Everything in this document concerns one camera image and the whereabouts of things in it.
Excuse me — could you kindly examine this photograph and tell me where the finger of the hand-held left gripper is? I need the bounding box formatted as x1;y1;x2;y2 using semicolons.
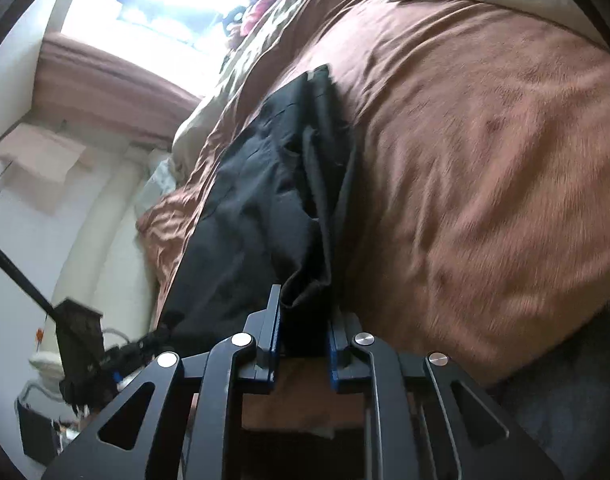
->
102;329;170;382

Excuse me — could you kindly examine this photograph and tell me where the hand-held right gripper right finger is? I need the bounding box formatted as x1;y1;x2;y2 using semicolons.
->
327;311;566;480

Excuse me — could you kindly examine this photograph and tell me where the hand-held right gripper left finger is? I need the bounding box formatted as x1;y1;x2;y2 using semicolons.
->
42;284;286;480

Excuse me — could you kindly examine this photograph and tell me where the black garment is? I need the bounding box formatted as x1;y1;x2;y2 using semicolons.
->
157;64;358;357

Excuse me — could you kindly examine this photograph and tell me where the black bin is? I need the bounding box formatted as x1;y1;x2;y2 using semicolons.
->
14;394;63;465

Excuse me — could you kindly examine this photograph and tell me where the white cloth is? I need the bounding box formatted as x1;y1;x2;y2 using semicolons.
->
142;159;178;208

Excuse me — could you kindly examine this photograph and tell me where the cardboard box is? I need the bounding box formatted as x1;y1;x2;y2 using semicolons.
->
0;124;94;215

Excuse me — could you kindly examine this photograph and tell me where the brown bed sheet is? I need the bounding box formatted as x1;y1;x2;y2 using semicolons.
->
136;0;610;436

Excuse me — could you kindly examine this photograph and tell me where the pink curtain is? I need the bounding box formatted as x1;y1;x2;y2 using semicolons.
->
34;34;204;150

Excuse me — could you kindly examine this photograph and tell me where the red cloth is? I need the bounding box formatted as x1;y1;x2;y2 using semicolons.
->
241;0;286;32

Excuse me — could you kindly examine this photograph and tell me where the window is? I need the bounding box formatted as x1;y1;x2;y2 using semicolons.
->
62;0;298;98

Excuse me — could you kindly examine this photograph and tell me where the black cable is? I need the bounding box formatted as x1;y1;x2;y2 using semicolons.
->
0;239;58;313

